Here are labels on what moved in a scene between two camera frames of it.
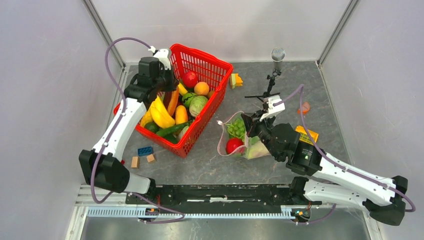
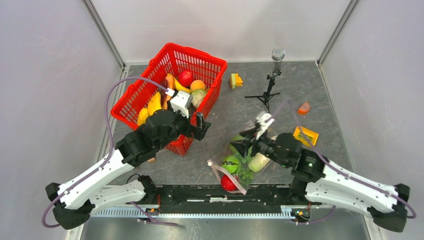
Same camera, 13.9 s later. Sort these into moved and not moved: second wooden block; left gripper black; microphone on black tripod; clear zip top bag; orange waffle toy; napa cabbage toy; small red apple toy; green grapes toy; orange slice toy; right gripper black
Moved: left gripper black; clear zip top bag; napa cabbage toy; green grapes toy; right gripper black; small red apple toy
Not moved: orange waffle toy; microphone on black tripod; second wooden block; orange slice toy
